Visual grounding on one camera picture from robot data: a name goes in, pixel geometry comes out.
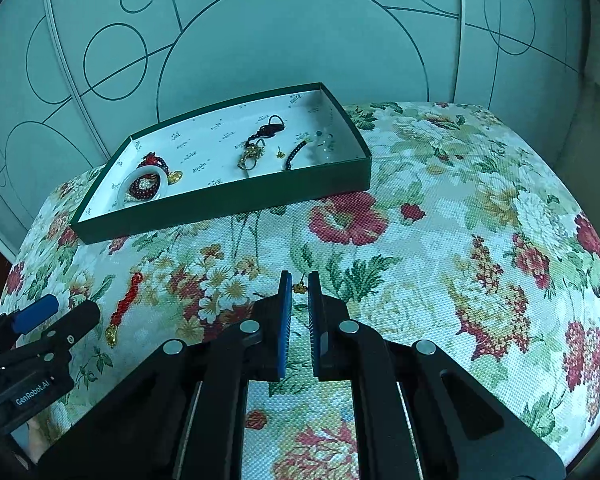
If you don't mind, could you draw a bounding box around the wardrobe with circle-patterned doors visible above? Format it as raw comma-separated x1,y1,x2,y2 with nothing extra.
0,0,600,271

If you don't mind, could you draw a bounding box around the floral printed cloth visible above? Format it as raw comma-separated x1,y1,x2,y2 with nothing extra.
0,101,600,480

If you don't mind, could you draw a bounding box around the red cord bracelet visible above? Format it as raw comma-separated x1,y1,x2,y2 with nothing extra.
139,152,171,171

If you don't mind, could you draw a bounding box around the dark wooden bead bracelet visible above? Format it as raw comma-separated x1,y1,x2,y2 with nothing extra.
130,179,167,202

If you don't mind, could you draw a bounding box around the green jade bead string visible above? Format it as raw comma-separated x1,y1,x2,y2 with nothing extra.
300,130,338,153

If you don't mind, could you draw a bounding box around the green jewelry box tray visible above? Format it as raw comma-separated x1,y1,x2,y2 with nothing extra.
70,81,372,246

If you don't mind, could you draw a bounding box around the white jade bangle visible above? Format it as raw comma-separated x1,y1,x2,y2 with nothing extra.
116,166,173,206

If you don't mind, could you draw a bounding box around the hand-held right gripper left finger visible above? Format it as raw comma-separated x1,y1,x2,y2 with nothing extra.
37,270,294,480

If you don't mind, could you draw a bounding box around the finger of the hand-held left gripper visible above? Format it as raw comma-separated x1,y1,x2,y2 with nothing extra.
39,300,102,362
0,294,60,347

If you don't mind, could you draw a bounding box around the dark beaded cord white pendant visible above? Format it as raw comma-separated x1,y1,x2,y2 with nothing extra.
283,140,312,171

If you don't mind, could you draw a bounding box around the red knotted cord gold pendant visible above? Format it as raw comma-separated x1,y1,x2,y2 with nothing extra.
104,271,146,348

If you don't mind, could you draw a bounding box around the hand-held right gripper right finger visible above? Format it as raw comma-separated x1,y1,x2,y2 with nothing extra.
307,270,566,480

